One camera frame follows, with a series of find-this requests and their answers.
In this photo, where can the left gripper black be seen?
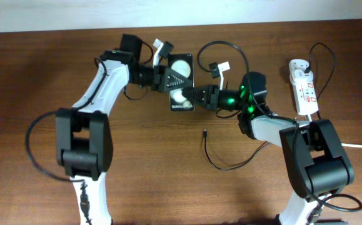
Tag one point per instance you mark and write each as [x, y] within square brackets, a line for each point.
[161, 83]

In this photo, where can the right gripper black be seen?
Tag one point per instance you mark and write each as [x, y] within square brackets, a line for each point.
[210, 106]

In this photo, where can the black smartphone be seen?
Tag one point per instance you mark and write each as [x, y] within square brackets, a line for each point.
[183, 64]

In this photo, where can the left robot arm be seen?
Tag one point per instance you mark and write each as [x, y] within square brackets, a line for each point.
[84, 146]

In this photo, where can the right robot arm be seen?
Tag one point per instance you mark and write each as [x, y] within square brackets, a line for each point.
[317, 164]

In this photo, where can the white power strip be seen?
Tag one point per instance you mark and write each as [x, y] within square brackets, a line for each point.
[303, 87]

